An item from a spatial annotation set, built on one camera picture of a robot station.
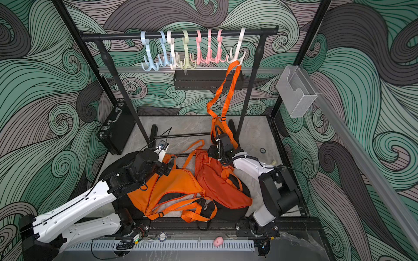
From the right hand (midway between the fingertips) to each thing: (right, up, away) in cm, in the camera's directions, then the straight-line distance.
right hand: (208, 152), depth 90 cm
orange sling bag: (+7, +18, -7) cm, 20 cm away
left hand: (-21, +2, -17) cm, 27 cm away
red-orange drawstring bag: (+5, -15, -9) cm, 18 cm away
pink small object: (+4, -35, -22) cm, 42 cm away
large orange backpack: (-14, -18, -12) cm, 26 cm away
